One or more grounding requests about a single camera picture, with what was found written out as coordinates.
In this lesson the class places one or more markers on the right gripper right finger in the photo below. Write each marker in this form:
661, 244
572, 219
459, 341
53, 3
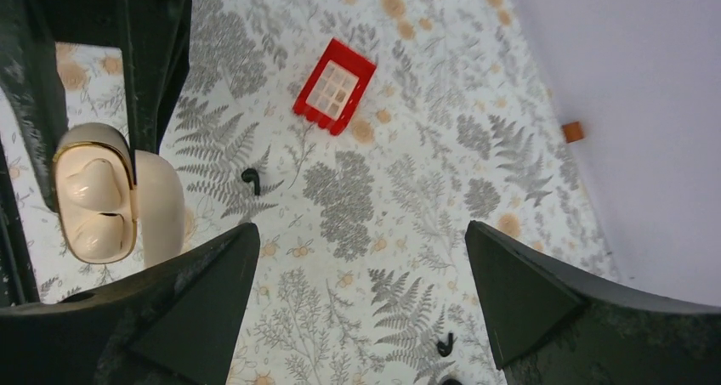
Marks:
549, 322

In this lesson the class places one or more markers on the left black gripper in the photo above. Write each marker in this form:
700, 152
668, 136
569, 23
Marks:
154, 37

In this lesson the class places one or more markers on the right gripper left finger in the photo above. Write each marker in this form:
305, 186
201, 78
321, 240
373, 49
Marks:
173, 323

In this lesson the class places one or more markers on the beige earbud charging case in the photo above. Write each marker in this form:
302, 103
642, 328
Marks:
155, 216

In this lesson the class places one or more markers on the beige wireless earbud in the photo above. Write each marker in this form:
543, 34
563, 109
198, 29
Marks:
97, 185
99, 239

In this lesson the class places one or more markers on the black earbud near case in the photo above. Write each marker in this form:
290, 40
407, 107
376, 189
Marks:
445, 346

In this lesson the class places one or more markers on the black earbud near centre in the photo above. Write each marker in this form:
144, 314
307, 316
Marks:
251, 176

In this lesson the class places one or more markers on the red plastic basket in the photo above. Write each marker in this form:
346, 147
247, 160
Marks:
334, 89

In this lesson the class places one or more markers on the floral patterned mat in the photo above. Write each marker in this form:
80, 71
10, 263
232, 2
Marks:
363, 265

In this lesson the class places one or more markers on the brown cube at wall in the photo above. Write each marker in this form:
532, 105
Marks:
573, 132

